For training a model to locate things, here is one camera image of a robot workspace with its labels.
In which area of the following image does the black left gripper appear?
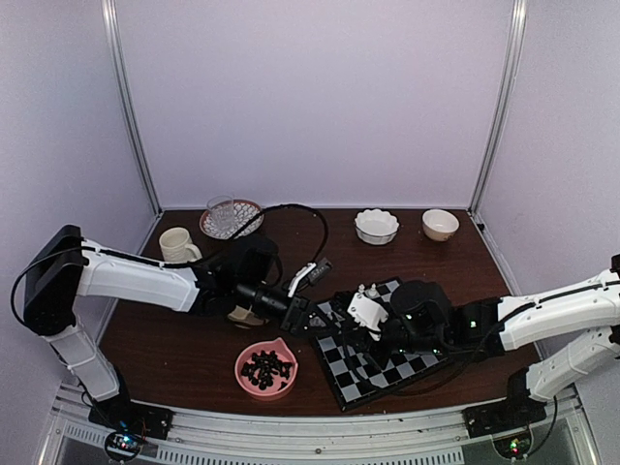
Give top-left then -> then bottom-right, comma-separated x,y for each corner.
236,278 -> 340,338

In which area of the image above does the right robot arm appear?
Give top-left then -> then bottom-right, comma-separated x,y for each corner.
337,257 -> 619,428

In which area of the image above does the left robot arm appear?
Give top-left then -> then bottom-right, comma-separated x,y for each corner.
21,225 -> 336,430

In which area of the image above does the black chess pieces pile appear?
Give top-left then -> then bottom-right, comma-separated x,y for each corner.
241,351 -> 294,390

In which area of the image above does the black and white chessboard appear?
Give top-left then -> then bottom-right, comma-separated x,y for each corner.
312,278 -> 450,412

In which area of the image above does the cream bowl with spout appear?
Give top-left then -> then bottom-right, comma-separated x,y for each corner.
227,306 -> 269,328

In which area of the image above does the pink bowl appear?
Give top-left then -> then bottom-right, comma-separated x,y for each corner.
234,337 -> 298,402

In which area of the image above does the white scalloped bowl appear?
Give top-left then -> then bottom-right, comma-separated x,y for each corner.
354,209 -> 400,246

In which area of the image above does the patterned saucer plate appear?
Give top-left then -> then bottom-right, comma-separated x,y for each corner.
199,199 -> 264,240

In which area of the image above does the small cream bowl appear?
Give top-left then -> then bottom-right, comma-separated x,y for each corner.
421,209 -> 460,242

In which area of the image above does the clear glass tumbler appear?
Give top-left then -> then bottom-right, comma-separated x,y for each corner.
207,195 -> 234,232

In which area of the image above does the white textured ceramic mug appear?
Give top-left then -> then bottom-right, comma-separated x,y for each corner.
159,227 -> 202,264

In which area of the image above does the aluminium front rail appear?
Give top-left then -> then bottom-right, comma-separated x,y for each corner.
33,383 -> 603,464

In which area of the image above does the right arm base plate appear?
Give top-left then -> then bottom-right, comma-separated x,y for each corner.
462,397 -> 546,438

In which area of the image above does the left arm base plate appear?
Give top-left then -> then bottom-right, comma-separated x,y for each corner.
88,396 -> 173,440

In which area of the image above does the aluminium frame post right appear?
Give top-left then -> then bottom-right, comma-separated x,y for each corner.
468,0 -> 528,217

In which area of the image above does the aluminium frame post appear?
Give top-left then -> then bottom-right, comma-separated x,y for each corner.
101,0 -> 163,216
468,0 -> 528,217

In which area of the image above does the aluminium frame post left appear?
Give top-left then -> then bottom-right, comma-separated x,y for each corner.
101,0 -> 163,216

